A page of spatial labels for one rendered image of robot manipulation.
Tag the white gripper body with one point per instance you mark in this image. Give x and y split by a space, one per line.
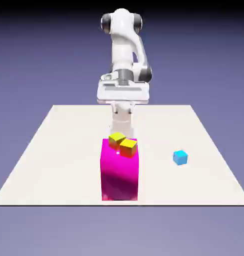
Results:
123 96

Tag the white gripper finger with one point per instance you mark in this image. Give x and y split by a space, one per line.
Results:
131 109
115 109

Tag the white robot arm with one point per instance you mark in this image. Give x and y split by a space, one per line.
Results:
121 40

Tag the small yellow-green cube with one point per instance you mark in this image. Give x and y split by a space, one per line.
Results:
116 138

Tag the small orange-yellow cube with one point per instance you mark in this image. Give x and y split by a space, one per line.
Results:
129 148

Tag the small blue cube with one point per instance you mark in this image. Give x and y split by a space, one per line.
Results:
180 157

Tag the large magenta box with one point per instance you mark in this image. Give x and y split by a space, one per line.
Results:
119 176

